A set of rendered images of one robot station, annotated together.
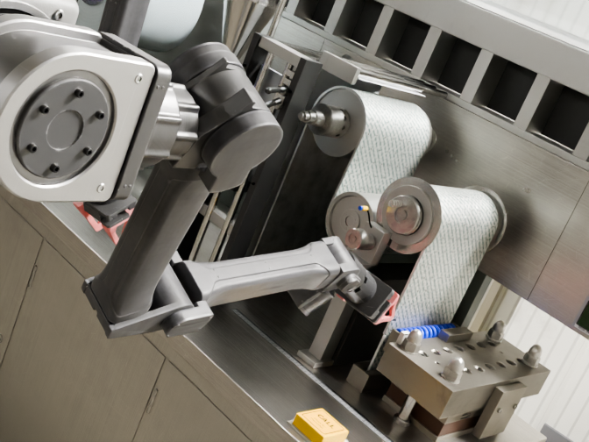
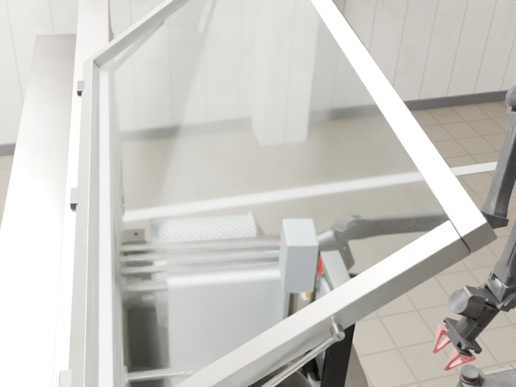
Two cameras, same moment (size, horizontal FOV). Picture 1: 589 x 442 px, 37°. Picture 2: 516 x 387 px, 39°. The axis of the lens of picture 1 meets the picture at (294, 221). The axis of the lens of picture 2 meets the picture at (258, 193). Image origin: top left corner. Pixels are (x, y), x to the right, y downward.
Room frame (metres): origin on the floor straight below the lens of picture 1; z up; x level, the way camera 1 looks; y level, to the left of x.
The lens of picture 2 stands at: (2.75, 0.73, 2.41)
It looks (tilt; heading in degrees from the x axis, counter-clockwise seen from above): 35 degrees down; 220
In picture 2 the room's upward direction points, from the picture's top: 3 degrees clockwise
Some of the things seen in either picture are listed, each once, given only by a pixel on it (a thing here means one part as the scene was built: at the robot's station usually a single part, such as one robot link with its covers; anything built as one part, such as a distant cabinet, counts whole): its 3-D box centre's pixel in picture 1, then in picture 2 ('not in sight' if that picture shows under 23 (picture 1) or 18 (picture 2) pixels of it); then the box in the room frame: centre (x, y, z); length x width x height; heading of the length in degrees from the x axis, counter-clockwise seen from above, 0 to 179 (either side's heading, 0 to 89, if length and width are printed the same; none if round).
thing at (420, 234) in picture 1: (442, 217); not in sight; (1.74, -0.27, 1.25); 0.26 x 0.12 x 0.12; 142
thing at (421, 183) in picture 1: (408, 215); not in sight; (1.65, -0.20, 1.25); 0.15 x 0.01 x 0.15; 52
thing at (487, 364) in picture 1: (468, 369); not in sight; (1.66, -0.44, 1.00); 0.40 x 0.16 x 0.06; 142
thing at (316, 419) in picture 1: (320, 427); not in sight; (1.36, -0.18, 0.91); 0.07 x 0.07 x 0.02; 52
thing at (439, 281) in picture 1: (436, 291); not in sight; (1.70, -0.32, 1.11); 0.23 x 0.01 x 0.18; 142
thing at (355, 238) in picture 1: (356, 238); not in sight; (1.61, -0.12, 1.18); 0.04 x 0.02 x 0.04; 52
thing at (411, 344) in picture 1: (414, 339); not in sight; (1.56, -0.29, 1.05); 0.04 x 0.04 x 0.04
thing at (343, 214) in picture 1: (385, 223); not in sight; (1.82, -0.18, 1.17); 0.26 x 0.12 x 0.12; 142
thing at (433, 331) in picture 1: (426, 333); not in sight; (1.69, -0.34, 1.03); 0.21 x 0.04 x 0.03; 142
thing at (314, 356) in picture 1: (343, 295); not in sight; (1.64, -0.14, 1.05); 0.06 x 0.05 x 0.31; 142
